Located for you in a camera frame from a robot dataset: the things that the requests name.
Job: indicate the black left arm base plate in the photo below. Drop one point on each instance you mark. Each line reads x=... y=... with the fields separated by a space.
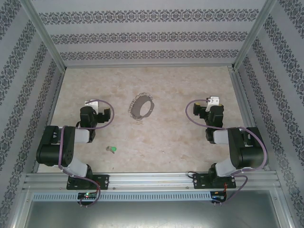
x=104 y=181

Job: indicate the circuit board with green light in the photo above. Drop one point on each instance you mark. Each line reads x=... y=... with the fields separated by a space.
x=88 y=195

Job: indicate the aluminium corner post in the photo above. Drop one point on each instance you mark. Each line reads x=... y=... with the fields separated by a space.
x=255 y=33
x=45 y=33

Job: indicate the green-headed silver key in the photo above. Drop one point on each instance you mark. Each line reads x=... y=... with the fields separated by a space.
x=114 y=149

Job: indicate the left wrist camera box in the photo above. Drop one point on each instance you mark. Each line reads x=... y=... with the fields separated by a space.
x=93 y=105

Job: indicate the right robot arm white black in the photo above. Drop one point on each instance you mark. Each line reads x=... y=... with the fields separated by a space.
x=251 y=152

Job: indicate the aluminium mounting rail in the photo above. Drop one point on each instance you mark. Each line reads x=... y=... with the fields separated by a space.
x=152 y=180

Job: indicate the grey sheet metal panel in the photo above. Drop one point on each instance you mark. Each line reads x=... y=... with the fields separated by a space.
x=152 y=213

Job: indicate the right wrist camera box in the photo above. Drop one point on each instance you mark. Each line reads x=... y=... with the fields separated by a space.
x=213 y=101

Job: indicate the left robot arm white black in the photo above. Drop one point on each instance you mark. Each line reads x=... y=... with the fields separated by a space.
x=53 y=145

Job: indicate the aluminium side frame bar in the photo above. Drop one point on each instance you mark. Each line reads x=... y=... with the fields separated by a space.
x=242 y=107

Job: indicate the aluminium back frame bar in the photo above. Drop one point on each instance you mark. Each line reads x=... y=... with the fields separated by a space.
x=152 y=65

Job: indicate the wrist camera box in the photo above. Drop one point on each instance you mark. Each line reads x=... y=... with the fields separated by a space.
x=213 y=101
x=93 y=105

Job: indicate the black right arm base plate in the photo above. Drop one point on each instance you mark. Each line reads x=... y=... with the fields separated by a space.
x=199 y=181

